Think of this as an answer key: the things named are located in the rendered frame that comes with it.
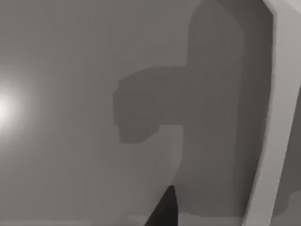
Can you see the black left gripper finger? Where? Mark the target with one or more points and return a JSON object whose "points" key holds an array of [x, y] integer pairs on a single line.
{"points": [[166, 209]]}

